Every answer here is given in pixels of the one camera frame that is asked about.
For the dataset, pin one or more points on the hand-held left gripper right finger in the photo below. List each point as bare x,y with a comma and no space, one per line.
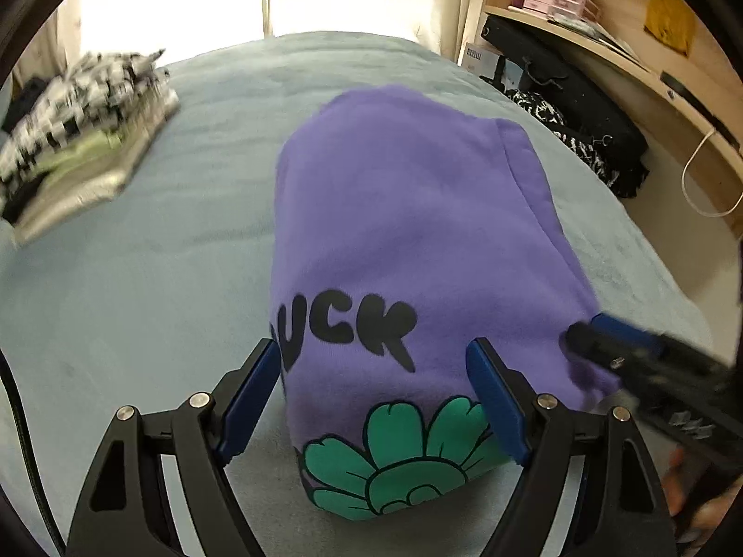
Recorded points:
496,400

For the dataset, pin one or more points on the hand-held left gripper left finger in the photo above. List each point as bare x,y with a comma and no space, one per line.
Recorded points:
252,394

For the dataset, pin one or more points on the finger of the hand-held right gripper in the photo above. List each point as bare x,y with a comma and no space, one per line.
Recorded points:
603,342

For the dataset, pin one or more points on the purple zip hoodie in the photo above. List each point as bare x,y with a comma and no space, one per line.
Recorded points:
406,214

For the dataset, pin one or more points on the person's right hand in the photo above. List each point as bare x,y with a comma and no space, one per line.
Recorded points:
691,505

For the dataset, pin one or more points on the bed with grey-green cover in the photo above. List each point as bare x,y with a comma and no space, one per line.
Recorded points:
145,272

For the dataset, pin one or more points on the black and white patterned cloth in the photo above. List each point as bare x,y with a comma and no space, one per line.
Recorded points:
540,107

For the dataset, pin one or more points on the black bag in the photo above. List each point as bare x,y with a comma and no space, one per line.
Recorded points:
569,87

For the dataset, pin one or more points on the black bar-shaped device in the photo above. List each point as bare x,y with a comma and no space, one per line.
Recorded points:
696,101

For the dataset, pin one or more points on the silvery cream folded garment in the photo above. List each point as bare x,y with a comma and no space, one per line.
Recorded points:
75,197

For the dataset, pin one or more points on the light blue carton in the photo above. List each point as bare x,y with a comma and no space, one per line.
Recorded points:
512,72

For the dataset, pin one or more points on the light green folded garment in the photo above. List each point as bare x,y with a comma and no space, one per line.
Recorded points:
87,145

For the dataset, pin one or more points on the stack of white papers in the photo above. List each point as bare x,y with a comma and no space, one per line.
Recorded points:
603,35

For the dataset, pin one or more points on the white carton box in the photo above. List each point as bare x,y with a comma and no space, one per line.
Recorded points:
479,61

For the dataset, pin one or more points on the black folded garment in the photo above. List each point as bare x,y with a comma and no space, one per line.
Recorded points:
20,191

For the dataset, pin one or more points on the yellow cloth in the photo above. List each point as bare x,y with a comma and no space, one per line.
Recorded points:
670,20

